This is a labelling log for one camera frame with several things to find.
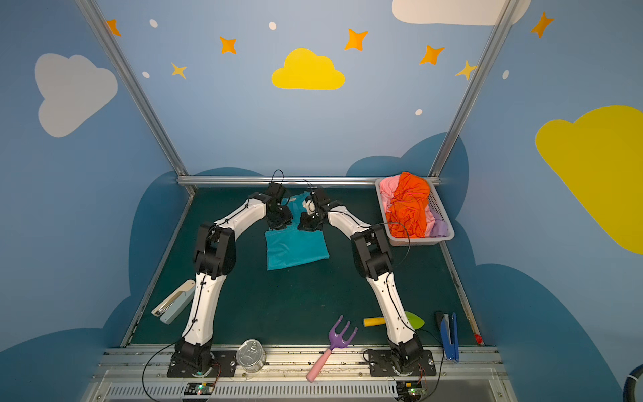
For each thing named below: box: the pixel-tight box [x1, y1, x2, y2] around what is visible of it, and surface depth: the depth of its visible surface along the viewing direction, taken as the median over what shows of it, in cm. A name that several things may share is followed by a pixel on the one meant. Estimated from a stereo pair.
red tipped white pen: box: [439, 241, 485, 346], surface depth 95 cm
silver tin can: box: [236, 338, 267, 373], surface depth 73 cm
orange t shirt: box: [385, 171, 431, 239], surface depth 104 cm
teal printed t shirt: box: [264, 190, 330, 272], surface depth 102 cm
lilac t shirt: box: [429, 212, 448, 238], surface depth 98 cm
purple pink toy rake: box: [305, 314, 359, 383], surface depth 80 cm
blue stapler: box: [434, 310, 460, 363], surface depth 80 cm
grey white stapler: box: [150, 278, 196, 325], surface depth 85 cm
